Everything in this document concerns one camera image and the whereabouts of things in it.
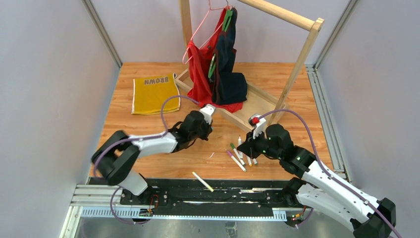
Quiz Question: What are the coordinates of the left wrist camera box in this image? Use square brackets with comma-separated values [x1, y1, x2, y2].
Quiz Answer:
[199, 104, 216, 125]

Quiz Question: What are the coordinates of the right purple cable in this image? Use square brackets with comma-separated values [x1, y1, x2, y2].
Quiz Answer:
[253, 109, 403, 238]

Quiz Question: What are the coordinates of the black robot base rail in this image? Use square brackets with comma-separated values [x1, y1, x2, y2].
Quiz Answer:
[110, 178, 310, 223]

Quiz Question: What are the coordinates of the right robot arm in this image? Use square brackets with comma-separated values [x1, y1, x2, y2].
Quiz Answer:
[237, 124, 396, 238]

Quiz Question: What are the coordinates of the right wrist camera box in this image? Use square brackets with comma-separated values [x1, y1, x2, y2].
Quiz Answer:
[249, 114, 266, 139]

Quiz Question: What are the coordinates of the green hanger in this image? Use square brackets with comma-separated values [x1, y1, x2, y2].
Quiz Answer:
[208, 8, 233, 82]

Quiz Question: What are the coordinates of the pink wire hanger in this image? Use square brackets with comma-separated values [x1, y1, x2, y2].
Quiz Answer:
[179, 0, 229, 64]

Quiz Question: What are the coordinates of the yellow folded towel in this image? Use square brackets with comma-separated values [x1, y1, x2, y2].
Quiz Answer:
[131, 73, 180, 115]

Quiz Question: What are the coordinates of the white pen yellow cap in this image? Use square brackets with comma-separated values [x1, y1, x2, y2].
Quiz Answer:
[192, 171, 214, 192]

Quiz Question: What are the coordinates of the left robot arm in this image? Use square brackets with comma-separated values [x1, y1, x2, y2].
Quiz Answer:
[91, 105, 215, 196]

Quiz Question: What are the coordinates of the red garment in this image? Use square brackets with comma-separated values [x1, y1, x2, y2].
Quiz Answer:
[187, 6, 244, 113]

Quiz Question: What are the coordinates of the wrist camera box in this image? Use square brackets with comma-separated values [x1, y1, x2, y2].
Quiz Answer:
[199, 104, 216, 125]
[249, 114, 266, 139]

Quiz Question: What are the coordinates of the purple cable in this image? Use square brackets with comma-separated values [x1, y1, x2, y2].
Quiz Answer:
[253, 109, 403, 238]
[93, 95, 204, 225]

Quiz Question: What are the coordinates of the wooden clothes rack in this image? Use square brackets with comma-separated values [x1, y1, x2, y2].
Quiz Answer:
[174, 0, 325, 133]

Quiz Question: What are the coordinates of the white pen green cap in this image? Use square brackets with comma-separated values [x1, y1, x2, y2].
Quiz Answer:
[230, 143, 246, 166]

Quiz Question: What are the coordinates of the white pen teal end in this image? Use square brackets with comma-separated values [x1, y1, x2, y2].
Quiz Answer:
[226, 151, 247, 172]

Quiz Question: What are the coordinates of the dark navy garment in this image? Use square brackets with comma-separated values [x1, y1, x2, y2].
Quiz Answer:
[211, 7, 248, 105]

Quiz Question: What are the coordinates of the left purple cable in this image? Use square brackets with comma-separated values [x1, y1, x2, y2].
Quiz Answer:
[93, 95, 204, 225]

